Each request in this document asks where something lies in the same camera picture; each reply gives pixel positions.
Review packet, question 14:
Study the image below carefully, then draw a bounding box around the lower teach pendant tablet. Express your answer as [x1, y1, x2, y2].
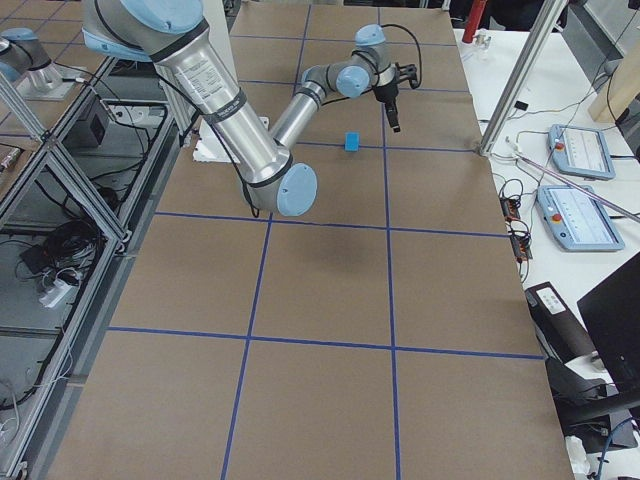
[536, 185, 625, 252]

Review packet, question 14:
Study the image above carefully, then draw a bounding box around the orange circuit board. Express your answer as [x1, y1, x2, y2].
[500, 197, 521, 222]

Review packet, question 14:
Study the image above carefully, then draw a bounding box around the black monitor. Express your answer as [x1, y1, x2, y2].
[578, 254, 639, 391]

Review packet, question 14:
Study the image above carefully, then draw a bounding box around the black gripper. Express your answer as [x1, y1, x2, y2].
[373, 80, 401, 133]

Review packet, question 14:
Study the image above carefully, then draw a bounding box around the teach pendant tablet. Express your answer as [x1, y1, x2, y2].
[536, 185, 625, 252]
[548, 124, 616, 180]

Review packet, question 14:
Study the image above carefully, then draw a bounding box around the white power strip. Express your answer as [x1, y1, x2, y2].
[39, 280, 72, 308]

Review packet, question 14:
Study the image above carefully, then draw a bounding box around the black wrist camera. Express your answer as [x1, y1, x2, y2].
[395, 63, 421, 89]

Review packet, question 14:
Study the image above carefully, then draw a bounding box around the blue block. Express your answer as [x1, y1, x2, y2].
[344, 131, 360, 152]

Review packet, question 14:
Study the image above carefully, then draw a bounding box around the upper teach pendant tablet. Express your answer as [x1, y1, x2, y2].
[548, 124, 616, 180]

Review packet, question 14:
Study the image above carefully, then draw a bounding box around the red cylinder bottle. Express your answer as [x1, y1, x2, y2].
[462, 0, 487, 44]

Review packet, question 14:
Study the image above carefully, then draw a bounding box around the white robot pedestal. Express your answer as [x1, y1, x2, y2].
[193, 104, 269, 165]

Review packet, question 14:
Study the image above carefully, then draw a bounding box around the aluminium frame post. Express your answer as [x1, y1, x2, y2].
[478, 0, 568, 156]

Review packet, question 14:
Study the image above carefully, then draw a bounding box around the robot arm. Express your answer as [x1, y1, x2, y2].
[83, 1, 400, 217]

